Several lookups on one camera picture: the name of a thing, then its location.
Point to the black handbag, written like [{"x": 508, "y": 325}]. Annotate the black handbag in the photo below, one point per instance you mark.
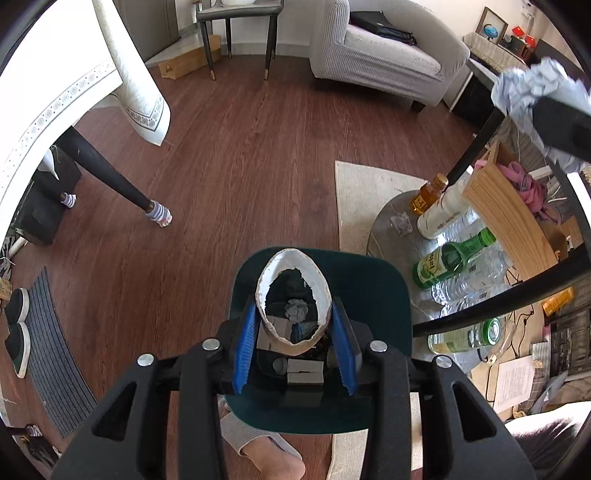
[{"x": 383, "y": 25}]

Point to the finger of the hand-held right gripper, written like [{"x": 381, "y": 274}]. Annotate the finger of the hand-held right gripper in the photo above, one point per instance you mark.
[{"x": 565, "y": 127}]

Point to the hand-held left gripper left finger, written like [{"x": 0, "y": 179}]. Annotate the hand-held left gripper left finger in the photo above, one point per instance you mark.
[{"x": 244, "y": 350}]

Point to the orange drink bottle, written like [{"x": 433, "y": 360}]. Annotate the orange drink bottle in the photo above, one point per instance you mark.
[{"x": 427, "y": 196}]

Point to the grey crumpled scrap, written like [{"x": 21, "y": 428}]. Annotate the grey crumpled scrap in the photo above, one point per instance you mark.
[{"x": 400, "y": 225}]

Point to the small grey cardboard box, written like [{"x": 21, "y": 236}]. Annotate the small grey cardboard box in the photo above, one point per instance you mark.
[
  {"x": 274, "y": 333},
  {"x": 304, "y": 373}
]

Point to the person's foot with sock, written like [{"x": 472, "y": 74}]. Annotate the person's foot with sock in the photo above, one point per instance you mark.
[{"x": 238, "y": 429}]

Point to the pale green patterned tablecloth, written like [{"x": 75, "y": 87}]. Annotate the pale green patterned tablecloth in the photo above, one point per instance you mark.
[{"x": 55, "y": 92}]

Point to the wooden box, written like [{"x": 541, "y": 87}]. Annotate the wooden box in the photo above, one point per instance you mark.
[{"x": 508, "y": 221}]

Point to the grey door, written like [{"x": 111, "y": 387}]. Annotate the grey door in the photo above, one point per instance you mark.
[{"x": 161, "y": 23}]

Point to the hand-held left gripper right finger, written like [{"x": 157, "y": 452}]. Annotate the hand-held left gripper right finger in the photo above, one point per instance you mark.
[{"x": 344, "y": 350}]

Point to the black shoe white sole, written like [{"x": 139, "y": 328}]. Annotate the black shoe white sole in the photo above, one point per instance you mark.
[
  {"x": 18, "y": 350},
  {"x": 17, "y": 305}
]

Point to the dark ribbed floor mat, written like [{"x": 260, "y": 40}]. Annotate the dark ribbed floor mat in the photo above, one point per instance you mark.
[{"x": 53, "y": 355}]

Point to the person's dark trouser leg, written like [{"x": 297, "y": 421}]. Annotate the person's dark trouser leg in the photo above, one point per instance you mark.
[{"x": 549, "y": 445}]

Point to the white printed paper sheet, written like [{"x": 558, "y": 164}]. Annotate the white printed paper sheet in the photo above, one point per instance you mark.
[{"x": 515, "y": 383}]

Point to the cream lace cloth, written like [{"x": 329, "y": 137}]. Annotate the cream lace cloth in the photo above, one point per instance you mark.
[{"x": 489, "y": 50}]

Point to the black table leg striped sock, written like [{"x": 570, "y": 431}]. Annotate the black table leg striped sock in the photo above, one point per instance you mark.
[
  {"x": 108, "y": 173},
  {"x": 68, "y": 199}
]

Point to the beige rug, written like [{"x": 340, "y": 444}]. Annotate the beige rug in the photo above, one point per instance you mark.
[{"x": 364, "y": 198}]

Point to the dark cabinet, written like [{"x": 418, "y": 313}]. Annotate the dark cabinet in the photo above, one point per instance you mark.
[{"x": 478, "y": 99}]

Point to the flat brown cardboard box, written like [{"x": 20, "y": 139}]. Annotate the flat brown cardboard box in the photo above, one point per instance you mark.
[{"x": 187, "y": 62}]

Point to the small blue globe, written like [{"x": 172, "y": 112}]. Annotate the small blue globe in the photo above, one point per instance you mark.
[{"x": 491, "y": 31}]

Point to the grey armchair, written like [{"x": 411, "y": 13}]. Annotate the grey armchair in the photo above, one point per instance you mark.
[{"x": 388, "y": 55}]

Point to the pale green glass bottle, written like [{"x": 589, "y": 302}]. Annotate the pale green glass bottle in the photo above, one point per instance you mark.
[{"x": 466, "y": 337}]

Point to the pile of clear plastic bottles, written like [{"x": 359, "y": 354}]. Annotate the pile of clear plastic bottles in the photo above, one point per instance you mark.
[{"x": 475, "y": 281}]

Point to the pink purple cloth bundle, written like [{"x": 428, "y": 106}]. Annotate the pink purple cloth bundle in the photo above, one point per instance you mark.
[{"x": 526, "y": 184}]

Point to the small white paper ball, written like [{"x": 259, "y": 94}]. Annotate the small white paper ball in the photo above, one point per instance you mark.
[{"x": 521, "y": 83}]

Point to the white plastic bottle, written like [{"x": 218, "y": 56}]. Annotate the white plastic bottle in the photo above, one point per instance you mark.
[{"x": 441, "y": 217}]

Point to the black storage box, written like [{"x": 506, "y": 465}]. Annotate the black storage box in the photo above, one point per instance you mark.
[{"x": 41, "y": 212}]

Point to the picture frame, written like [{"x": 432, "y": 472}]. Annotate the picture frame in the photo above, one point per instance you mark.
[{"x": 498, "y": 16}]

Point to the black metal round table frame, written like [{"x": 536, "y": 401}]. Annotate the black metal round table frame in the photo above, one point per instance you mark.
[{"x": 480, "y": 136}]

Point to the orange packet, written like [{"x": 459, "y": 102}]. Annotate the orange packet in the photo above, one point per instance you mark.
[{"x": 558, "y": 301}]

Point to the large white paper ball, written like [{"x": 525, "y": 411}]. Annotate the large white paper ball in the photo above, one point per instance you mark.
[{"x": 295, "y": 309}]

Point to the red ornament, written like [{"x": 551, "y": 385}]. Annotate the red ornament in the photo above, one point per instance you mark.
[{"x": 519, "y": 32}]

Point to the dark green trash bin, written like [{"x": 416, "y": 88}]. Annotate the dark green trash bin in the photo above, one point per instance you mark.
[{"x": 369, "y": 295}]

